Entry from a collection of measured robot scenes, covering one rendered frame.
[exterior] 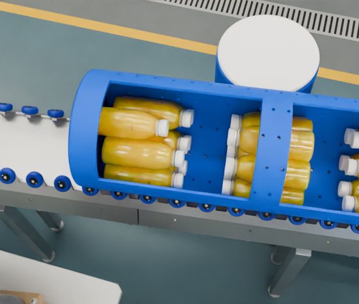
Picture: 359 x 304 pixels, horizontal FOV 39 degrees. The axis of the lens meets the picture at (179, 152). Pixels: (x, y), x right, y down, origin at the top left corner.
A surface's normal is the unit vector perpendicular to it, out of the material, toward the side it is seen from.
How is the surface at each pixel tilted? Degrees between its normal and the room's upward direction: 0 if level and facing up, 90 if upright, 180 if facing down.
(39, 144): 0
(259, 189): 63
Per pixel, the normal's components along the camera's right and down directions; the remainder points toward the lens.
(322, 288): -0.03, -0.46
